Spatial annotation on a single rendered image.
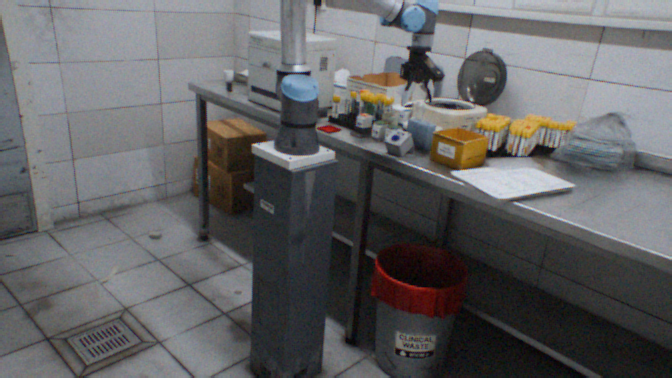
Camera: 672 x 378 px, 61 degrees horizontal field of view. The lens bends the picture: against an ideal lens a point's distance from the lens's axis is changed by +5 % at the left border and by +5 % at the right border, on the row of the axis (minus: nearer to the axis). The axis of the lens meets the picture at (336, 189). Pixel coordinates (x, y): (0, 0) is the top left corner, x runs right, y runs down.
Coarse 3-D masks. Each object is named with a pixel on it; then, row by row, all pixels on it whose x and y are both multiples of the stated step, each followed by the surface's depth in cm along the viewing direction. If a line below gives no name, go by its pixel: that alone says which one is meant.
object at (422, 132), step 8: (408, 120) 198; (416, 120) 196; (408, 128) 198; (416, 128) 195; (424, 128) 192; (432, 128) 192; (416, 136) 196; (424, 136) 193; (432, 136) 194; (416, 144) 197; (424, 144) 194; (424, 152) 194
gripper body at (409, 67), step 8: (408, 48) 192; (416, 48) 187; (424, 48) 186; (416, 56) 190; (408, 64) 192; (416, 64) 191; (400, 72) 194; (408, 72) 192; (424, 72) 190; (416, 80) 191; (424, 80) 192
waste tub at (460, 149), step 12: (444, 132) 187; (456, 132) 192; (468, 132) 188; (432, 144) 185; (444, 144) 181; (456, 144) 177; (468, 144) 176; (480, 144) 181; (432, 156) 186; (444, 156) 182; (456, 156) 178; (468, 156) 179; (480, 156) 183; (456, 168) 179; (468, 168) 181
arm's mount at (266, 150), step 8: (256, 144) 181; (264, 144) 181; (272, 144) 182; (256, 152) 179; (264, 152) 176; (272, 152) 174; (320, 152) 178; (328, 152) 179; (272, 160) 174; (280, 160) 171; (288, 160) 168; (296, 160) 169; (304, 160) 172; (312, 160) 174; (320, 160) 177; (288, 168) 169
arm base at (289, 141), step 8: (280, 120) 175; (280, 128) 175; (288, 128) 172; (296, 128) 172; (304, 128) 172; (312, 128) 174; (280, 136) 174; (288, 136) 172; (296, 136) 172; (304, 136) 173; (312, 136) 174; (280, 144) 174; (288, 144) 173; (296, 144) 172; (304, 144) 173; (312, 144) 174; (280, 152) 175; (288, 152) 173; (296, 152) 173; (304, 152) 173; (312, 152) 175
